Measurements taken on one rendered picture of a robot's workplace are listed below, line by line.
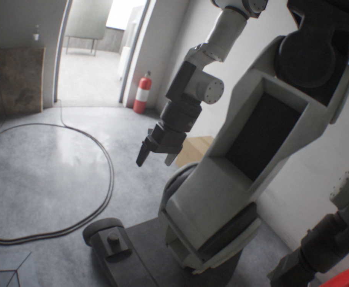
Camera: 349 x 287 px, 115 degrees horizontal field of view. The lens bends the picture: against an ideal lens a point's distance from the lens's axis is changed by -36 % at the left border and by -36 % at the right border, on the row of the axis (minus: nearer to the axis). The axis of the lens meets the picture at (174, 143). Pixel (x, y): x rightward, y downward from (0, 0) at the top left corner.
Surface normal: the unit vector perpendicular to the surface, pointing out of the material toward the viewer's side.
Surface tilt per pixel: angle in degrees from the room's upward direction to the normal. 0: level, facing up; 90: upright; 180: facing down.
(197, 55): 134
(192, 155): 90
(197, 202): 66
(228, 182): 79
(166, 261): 0
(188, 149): 90
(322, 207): 90
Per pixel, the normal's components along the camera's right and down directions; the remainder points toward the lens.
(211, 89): 0.56, 0.58
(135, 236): 0.31, -0.81
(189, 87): -0.69, -0.07
